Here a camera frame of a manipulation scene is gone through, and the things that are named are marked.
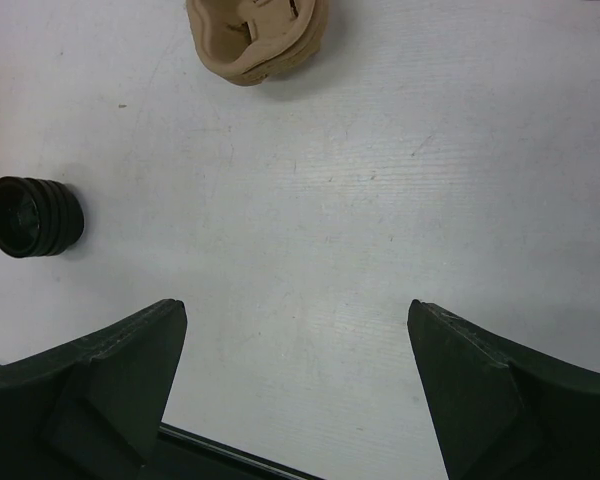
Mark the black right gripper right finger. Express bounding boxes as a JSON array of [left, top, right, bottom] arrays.
[[407, 300, 600, 479]]

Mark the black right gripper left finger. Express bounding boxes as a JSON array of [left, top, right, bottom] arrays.
[[0, 299, 186, 479]]

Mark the brown pulp cup carrier stack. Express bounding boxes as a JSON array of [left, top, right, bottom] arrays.
[[186, 0, 329, 86]]

